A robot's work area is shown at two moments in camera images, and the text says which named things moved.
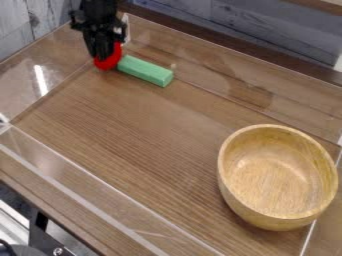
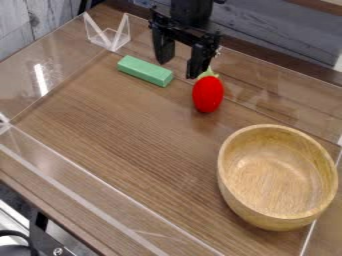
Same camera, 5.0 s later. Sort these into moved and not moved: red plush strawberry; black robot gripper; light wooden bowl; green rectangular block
Moved: black robot gripper; red plush strawberry
Not moved: green rectangular block; light wooden bowl
